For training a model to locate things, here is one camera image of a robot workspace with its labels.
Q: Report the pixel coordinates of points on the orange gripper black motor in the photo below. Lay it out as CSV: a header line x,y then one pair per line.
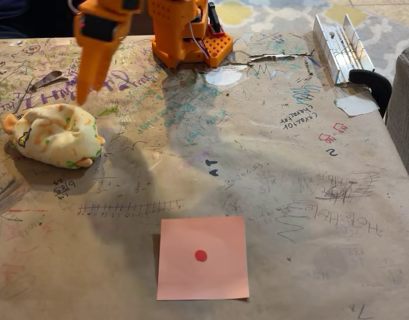
x,y
95,50

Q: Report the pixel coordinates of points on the patterned plush toy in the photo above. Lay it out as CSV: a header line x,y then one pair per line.
x,y
54,136

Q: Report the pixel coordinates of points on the orange robot arm with base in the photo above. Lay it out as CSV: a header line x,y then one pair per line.
x,y
178,33

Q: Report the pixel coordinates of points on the small red round object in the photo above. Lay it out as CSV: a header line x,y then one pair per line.
x,y
200,255

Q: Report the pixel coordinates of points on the person in dark navy clothes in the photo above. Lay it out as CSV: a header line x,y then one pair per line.
x,y
24,20

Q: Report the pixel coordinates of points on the black red bar clamp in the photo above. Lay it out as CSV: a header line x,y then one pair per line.
x,y
216,20

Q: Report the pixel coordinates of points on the grey yellow patterned rug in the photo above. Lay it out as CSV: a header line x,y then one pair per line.
x,y
284,16

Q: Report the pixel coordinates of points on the pink square sticky note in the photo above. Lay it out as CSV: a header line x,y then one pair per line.
x,y
184,276

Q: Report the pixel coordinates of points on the scribbled brown paper table cover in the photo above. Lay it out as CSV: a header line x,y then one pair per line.
x,y
291,186

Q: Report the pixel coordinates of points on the white tape piece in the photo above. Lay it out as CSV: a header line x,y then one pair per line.
x,y
356,106

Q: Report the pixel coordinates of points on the grey sofa armrest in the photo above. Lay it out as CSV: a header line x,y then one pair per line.
x,y
404,116

